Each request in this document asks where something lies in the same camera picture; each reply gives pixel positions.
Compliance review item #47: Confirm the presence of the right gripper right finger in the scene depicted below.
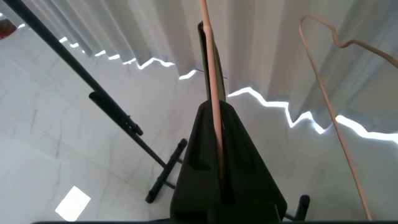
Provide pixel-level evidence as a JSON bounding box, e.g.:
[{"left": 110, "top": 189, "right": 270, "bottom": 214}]
[{"left": 220, "top": 100, "right": 289, "bottom": 222}]

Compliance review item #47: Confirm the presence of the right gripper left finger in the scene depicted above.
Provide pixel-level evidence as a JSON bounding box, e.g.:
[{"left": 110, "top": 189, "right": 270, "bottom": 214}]
[{"left": 169, "top": 99, "right": 223, "bottom": 222}]

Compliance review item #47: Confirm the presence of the pink clothes hanger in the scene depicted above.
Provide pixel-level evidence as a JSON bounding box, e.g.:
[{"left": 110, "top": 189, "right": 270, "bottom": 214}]
[
  {"left": 298, "top": 14, "right": 398, "bottom": 222},
  {"left": 198, "top": 0, "right": 226, "bottom": 187}
]

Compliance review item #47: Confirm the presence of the black clothes rack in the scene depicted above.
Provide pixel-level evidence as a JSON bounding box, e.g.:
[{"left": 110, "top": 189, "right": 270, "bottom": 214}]
[{"left": 1, "top": 0, "right": 311, "bottom": 222}]

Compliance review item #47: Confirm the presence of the white curtain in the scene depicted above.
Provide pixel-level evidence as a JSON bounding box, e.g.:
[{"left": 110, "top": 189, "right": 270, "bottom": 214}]
[{"left": 0, "top": 0, "right": 398, "bottom": 139}]

